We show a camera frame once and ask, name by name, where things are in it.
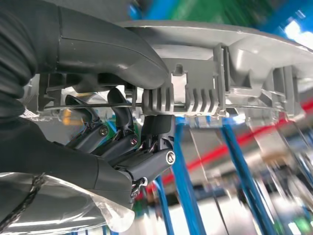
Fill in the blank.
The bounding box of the long blue metal shelf rack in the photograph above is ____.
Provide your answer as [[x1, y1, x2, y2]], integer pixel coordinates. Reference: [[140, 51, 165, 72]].
[[154, 121, 278, 235]]

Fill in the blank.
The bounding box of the clear plastic hand cover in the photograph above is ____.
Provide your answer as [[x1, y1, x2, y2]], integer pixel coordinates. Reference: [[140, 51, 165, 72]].
[[0, 172, 136, 235]]

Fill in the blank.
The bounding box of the red barrier belt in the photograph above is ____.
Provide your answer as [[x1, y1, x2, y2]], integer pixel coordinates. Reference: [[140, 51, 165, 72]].
[[160, 98, 313, 187]]

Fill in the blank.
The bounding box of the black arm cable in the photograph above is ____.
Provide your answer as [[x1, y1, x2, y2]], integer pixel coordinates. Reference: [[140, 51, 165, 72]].
[[0, 173, 47, 229]]

